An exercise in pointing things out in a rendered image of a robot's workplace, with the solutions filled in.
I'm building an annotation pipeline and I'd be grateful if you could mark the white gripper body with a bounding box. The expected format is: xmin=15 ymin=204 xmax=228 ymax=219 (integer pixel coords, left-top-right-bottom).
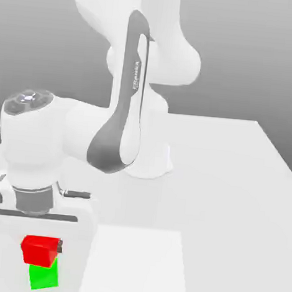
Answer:
xmin=0 ymin=194 xmax=100 ymax=244

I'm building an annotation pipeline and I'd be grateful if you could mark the small red cube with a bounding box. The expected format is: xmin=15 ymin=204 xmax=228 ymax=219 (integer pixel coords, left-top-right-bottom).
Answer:
xmin=18 ymin=234 xmax=61 ymax=270

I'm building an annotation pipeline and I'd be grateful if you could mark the small green cube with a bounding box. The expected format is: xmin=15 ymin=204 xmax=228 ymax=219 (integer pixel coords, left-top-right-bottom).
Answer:
xmin=27 ymin=254 xmax=62 ymax=292

